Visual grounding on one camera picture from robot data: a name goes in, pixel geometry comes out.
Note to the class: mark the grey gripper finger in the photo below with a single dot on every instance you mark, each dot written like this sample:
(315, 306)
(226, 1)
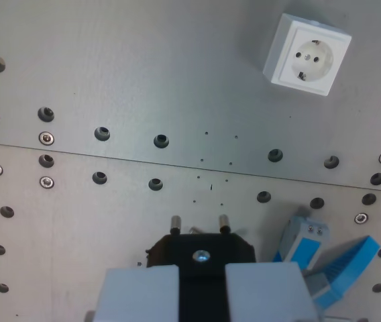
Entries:
(267, 292)
(140, 295)

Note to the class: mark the black two-pin power plug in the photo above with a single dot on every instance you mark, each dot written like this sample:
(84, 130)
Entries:
(207, 243)

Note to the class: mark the white blue terminal module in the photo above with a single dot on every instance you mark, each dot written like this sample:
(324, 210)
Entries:
(302, 243)

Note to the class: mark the blue ribbed plastic part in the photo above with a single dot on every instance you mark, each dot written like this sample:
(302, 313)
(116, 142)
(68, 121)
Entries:
(344, 265)

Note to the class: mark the white wall socket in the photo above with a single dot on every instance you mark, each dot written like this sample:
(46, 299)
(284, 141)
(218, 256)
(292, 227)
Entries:
(306, 57)

